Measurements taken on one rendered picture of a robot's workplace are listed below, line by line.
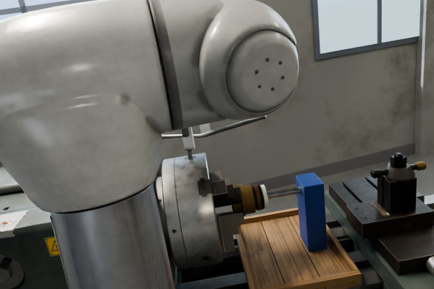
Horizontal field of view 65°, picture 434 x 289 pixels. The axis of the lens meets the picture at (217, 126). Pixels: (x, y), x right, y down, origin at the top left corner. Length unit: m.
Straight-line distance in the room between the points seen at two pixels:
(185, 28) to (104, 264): 0.22
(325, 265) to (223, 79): 0.89
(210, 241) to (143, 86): 0.67
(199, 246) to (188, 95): 0.66
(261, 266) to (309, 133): 2.29
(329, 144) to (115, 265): 3.16
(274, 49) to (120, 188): 0.17
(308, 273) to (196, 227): 0.37
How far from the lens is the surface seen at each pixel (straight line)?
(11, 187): 1.01
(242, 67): 0.26
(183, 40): 0.29
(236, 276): 1.11
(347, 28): 3.26
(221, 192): 0.90
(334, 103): 3.32
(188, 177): 0.90
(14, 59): 0.30
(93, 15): 0.31
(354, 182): 1.34
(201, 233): 0.89
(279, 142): 3.17
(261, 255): 1.14
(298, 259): 1.12
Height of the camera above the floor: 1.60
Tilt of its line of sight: 18 degrees down
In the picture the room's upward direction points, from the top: 9 degrees counter-clockwise
